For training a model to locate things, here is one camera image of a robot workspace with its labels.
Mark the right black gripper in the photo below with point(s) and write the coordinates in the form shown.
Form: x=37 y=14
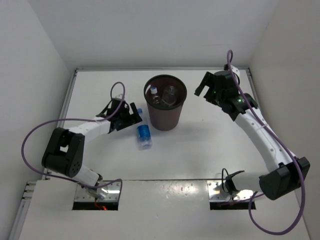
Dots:
x=206 y=81

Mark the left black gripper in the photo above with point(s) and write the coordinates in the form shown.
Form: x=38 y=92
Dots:
x=133 y=118

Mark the blue label water bottle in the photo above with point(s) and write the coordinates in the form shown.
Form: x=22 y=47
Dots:
x=143 y=132

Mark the clear bottle white label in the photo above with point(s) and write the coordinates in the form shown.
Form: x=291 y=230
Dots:
x=169 y=96

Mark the clear plastic bottle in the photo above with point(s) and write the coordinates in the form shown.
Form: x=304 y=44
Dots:
x=155 y=97

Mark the small orange juice bottle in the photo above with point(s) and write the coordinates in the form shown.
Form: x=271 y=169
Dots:
x=115 y=125

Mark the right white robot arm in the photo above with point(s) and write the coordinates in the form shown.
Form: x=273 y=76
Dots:
x=282 y=176

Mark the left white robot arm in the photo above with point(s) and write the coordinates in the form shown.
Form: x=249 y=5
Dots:
x=65 y=150

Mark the brown plastic waste bin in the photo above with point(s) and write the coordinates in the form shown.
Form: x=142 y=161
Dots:
x=164 y=118

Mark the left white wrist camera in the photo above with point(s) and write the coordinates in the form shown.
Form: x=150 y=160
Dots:
x=119 y=96

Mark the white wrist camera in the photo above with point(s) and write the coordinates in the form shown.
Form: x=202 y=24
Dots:
x=234 y=69
x=119 y=96

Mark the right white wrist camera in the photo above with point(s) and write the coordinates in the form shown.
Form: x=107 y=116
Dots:
x=234 y=69

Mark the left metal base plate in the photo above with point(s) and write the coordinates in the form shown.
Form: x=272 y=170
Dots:
x=106 y=194

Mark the metal base plate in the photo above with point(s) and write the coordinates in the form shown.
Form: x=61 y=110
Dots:
x=106 y=194
x=218 y=194

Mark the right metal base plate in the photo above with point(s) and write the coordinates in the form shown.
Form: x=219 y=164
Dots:
x=218 y=194

